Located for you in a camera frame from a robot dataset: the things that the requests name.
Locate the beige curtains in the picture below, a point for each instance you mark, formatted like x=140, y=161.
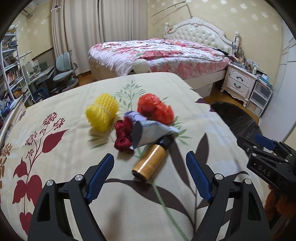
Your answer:
x=79, y=25

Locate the gold bottle black cap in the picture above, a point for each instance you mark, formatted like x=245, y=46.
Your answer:
x=148, y=164

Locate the orange-red plastic bag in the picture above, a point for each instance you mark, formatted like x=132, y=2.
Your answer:
x=150, y=106

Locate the white nightstand with drawers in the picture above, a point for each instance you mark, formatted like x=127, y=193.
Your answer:
x=239, y=83

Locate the white tufted headboard bed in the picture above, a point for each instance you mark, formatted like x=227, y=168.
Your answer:
x=193, y=30

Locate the pink floral quilt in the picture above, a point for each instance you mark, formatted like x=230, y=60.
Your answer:
x=185, y=59

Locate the yellow foam net bundle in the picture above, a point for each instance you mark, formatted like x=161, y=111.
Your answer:
x=102, y=112

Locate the white bookshelf with books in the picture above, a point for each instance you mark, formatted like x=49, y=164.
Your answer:
x=11, y=68

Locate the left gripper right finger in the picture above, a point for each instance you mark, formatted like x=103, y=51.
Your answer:
x=225, y=196

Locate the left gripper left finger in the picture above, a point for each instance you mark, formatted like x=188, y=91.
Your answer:
x=50, y=220

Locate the plastic drawer storage unit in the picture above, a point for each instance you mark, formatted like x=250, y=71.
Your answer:
x=259, y=98

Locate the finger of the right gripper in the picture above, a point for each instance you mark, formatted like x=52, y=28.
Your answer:
x=252, y=145
x=279, y=148

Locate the floral bed sheet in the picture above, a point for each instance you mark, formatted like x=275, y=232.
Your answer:
x=54, y=140

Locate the white blue paper packet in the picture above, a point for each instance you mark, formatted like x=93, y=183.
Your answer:
x=146, y=131

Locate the grey-blue desk chair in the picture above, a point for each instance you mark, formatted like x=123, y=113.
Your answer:
x=66, y=76

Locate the black trash bag bin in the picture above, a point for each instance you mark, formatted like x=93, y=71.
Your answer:
x=239, y=121

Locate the white study desk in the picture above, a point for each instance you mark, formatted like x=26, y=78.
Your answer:
x=40, y=77

